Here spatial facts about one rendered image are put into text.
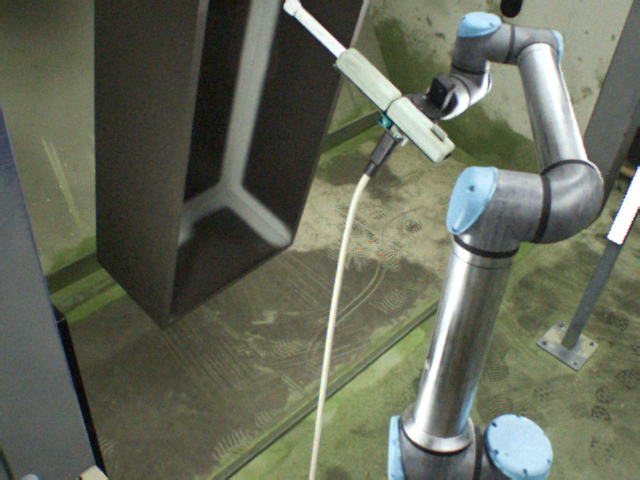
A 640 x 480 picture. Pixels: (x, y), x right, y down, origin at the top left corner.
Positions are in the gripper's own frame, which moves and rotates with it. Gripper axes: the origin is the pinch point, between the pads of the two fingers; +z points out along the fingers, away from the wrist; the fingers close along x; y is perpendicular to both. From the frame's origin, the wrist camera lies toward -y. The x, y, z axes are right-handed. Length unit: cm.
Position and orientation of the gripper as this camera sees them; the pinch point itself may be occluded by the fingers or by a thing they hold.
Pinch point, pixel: (395, 125)
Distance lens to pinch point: 144.1
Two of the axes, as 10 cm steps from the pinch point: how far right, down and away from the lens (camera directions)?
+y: -3.7, 5.2, 7.7
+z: -6.4, 4.6, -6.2
